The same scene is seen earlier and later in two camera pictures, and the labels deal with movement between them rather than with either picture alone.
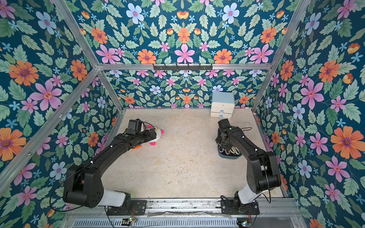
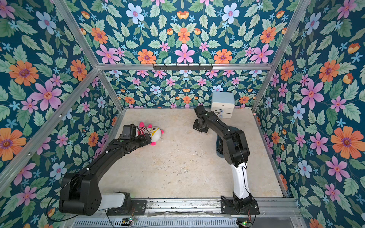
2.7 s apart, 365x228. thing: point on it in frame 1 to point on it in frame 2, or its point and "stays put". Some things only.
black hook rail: x=183 y=68 stays put
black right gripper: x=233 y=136 to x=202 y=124
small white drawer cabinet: x=222 y=104 stays put
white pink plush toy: x=158 y=132 stays put
